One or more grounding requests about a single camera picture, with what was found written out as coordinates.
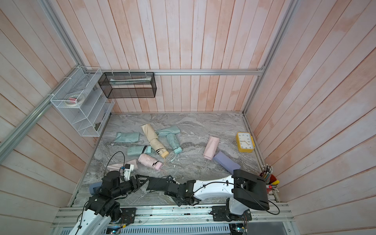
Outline tape roll on shelf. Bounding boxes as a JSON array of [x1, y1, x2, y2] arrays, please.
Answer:
[[64, 94, 85, 107]]

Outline black umbrella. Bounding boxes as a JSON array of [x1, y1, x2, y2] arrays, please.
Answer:
[[146, 175, 174, 192]]

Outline mint green umbrella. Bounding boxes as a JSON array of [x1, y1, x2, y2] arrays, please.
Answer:
[[127, 146, 152, 156], [166, 133, 183, 154]]

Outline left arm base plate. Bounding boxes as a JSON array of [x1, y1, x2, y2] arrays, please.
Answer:
[[109, 208, 136, 225]]

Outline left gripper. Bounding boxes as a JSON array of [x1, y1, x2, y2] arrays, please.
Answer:
[[112, 175, 150, 198]]

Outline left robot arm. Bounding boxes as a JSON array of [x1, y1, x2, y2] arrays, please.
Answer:
[[70, 171, 150, 235]]

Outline beige umbrella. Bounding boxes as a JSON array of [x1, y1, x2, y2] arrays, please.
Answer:
[[150, 139, 169, 159]]

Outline black mesh basket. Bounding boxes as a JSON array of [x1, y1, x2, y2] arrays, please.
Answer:
[[99, 71, 157, 99]]

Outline white wire shelf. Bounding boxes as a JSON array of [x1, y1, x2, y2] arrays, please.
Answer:
[[51, 67, 115, 137]]

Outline pink umbrella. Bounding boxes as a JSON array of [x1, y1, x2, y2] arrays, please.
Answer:
[[138, 153, 163, 170], [203, 136, 219, 160]]

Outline yellow alarm clock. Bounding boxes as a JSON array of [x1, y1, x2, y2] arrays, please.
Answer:
[[236, 132, 255, 153]]

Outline red pen holder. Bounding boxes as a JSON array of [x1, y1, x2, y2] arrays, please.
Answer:
[[260, 164, 280, 193]]

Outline pink sleeve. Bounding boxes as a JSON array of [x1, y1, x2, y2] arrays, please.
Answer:
[[106, 159, 138, 171]]

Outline mint green sleeve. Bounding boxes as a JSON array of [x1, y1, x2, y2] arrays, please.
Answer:
[[155, 126, 180, 137], [114, 132, 140, 143]]

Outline lavender umbrella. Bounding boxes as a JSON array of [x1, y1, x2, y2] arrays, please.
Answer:
[[213, 151, 241, 174]]

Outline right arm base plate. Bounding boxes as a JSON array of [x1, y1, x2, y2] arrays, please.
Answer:
[[211, 205, 253, 222]]

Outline blue phone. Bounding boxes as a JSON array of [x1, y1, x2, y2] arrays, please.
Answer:
[[89, 182, 102, 195]]

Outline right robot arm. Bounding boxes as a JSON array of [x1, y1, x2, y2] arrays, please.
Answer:
[[155, 169, 270, 215]]

